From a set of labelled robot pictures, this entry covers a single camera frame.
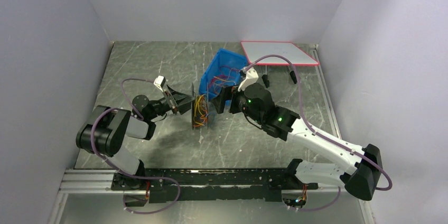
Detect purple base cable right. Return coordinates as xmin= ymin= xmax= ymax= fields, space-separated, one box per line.
xmin=287 ymin=186 xmax=342 ymax=213

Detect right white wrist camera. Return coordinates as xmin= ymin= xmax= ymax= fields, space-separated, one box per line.
xmin=238 ymin=68 xmax=259 ymax=91

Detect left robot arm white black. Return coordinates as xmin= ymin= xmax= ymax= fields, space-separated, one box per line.
xmin=76 ymin=86 xmax=194 ymax=178

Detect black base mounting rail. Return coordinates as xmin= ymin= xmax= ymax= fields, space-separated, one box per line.
xmin=111 ymin=168 xmax=318 ymax=203

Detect black board foot right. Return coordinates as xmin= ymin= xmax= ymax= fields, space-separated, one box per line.
xmin=290 ymin=70 xmax=297 ymax=85

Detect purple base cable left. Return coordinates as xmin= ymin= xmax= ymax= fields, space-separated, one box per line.
xmin=122 ymin=176 xmax=182 ymax=216

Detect blue plastic bin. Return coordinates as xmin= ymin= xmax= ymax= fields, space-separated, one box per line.
xmin=199 ymin=48 xmax=248 ymax=100

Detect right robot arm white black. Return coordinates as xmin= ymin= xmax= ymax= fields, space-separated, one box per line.
xmin=211 ymin=83 xmax=382 ymax=201

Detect red and yellow bin cables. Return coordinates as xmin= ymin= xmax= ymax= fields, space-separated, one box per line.
xmin=207 ymin=66 xmax=241 ymax=94

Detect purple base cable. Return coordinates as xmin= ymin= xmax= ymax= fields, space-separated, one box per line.
xmin=122 ymin=176 xmax=182 ymax=216
xmin=287 ymin=186 xmax=342 ymax=213

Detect black board foot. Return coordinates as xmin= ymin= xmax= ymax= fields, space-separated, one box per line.
xmin=290 ymin=70 xmax=297 ymax=85
xmin=262 ymin=74 xmax=270 ymax=88

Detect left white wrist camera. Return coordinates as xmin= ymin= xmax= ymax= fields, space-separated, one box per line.
xmin=153 ymin=75 xmax=166 ymax=91

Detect grey perforated cable spool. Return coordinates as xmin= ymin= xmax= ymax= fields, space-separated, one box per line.
xmin=191 ymin=83 xmax=210 ymax=130

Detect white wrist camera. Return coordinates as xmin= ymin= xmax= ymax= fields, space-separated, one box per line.
xmin=153 ymin=75 xmax=166 ymax=91
xmin=238 ymin=68 xmax=259 ymax=91

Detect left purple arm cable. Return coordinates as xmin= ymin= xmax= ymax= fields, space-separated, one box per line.
xmin=90 ymin=77 xmax=156 ymax=178

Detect white board red rim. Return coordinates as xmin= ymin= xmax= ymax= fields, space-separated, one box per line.
xmin=240 ymin=41 xmax=319 ymax=66

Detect black board foot left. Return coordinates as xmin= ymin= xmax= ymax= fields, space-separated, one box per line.
xmin=262 ymin=74 xmax=270 ymax=88

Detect cable bundle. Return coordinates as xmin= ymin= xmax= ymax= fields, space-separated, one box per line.
xmin=193 ymin=95 xmax=209 ymax=128

